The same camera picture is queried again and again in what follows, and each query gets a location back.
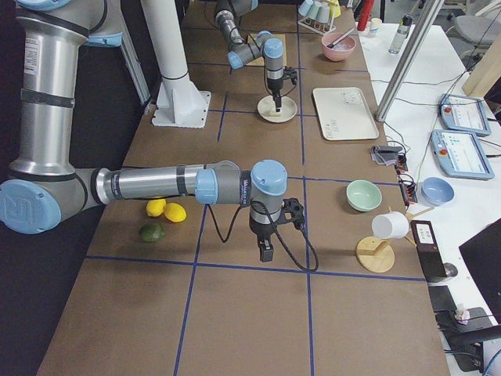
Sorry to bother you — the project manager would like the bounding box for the yellow lemon upper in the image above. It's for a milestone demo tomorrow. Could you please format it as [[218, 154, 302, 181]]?
[[146, 198, 167, 218]]

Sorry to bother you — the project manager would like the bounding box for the white bear tray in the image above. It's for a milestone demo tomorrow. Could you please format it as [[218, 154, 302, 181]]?
[[312, 87, 379, 141]]

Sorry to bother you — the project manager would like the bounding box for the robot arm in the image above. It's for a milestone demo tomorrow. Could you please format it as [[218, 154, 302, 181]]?
[[1, 1, 144, 264], [214, 0, 285, 113]]

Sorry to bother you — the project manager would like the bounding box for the green lime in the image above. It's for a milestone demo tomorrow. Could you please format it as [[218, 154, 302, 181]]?
[[139, 223, 164, 243]]

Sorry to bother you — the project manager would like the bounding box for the aluminium frame post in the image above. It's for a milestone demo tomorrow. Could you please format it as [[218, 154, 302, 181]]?
[[375, 0, 445, 122]]

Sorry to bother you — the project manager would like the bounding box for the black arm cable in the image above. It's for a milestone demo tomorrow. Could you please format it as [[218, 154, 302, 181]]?
[[207, 199, 319, 273]]

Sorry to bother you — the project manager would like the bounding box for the teach pendant lower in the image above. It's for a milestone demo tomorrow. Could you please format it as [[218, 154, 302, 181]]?
[[431, 130, 495, 180]]

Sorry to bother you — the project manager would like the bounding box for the pink bowl with ice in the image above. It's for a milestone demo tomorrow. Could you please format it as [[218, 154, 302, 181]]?
[[321, 32, 357, 62]]

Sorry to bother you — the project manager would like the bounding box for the teach pendant upper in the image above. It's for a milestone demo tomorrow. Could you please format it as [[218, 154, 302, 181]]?
[[438, 93, 492, 137]]

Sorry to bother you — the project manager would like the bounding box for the white mug on stand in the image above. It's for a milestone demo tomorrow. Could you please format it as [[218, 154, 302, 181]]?
[[371, 211, 409, 240]]

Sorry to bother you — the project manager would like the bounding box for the yellow cup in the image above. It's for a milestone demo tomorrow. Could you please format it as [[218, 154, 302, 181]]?
[[327, 0, 341, 20]]

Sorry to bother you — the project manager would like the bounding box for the light blue cup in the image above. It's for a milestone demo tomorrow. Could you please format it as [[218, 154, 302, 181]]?
[[298, 0, 314, 18]]

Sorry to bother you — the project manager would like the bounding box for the red cylinder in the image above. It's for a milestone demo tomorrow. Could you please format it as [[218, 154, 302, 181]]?
[[357, 0, 375, 32]]

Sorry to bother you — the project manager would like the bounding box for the teal green cup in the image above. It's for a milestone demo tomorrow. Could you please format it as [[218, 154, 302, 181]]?
[[315, 3, 330, 24]]

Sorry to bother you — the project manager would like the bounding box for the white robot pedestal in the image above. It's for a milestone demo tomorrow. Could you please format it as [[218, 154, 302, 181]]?
[[142, 0, 211, 128]]

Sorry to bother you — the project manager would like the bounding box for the yellow lemon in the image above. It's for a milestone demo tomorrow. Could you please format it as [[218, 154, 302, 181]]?
[[146, 198, 167, 218], [164, 203, 187, 223]]

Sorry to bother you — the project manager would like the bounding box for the mint green bowl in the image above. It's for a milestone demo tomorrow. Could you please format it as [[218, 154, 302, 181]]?
[[346, 179, 383, 212]]

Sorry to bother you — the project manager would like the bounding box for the wooden stand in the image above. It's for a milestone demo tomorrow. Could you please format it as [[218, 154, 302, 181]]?
[[355, 207, 434, 273]]

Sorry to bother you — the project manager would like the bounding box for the black box white label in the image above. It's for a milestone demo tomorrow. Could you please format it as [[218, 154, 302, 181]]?
[[410, 219, 447, 283]]

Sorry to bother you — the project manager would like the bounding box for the black power strip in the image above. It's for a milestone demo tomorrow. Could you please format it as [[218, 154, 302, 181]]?
[[395, 154, 418, 208]]

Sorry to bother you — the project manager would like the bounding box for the white wire cup rack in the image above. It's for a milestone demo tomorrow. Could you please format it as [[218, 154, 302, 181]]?
[[297, 17, 337, 35]]

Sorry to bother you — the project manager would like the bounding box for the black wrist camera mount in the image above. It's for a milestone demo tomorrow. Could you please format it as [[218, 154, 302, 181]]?
[[283, 66, 297, 85], [279, 197, 305, 231]]

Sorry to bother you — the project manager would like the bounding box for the blue bowl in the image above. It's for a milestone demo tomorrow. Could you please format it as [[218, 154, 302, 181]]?
[[420, 177, 455, 206]]

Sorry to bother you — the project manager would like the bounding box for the cream round plate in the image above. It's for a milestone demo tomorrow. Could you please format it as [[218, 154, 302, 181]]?
[[257, 96, 297, 123]]

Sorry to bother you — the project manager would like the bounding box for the teach pendant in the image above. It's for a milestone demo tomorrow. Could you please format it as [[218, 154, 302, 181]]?
[[431, 130, 495, 180], [438, 93, 492, 137]]

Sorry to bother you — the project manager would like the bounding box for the black computer mouse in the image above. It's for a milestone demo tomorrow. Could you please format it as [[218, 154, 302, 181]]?
[[443, 262, 459, 278]]

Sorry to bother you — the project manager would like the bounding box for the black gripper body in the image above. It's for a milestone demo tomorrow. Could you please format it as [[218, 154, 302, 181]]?
[[249, 213, 286, 245], [266, 78, 283, 97]]

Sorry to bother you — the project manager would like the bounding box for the yellow lemon lower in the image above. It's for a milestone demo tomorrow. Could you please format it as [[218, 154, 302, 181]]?
[[164, 203, 187, 223]]

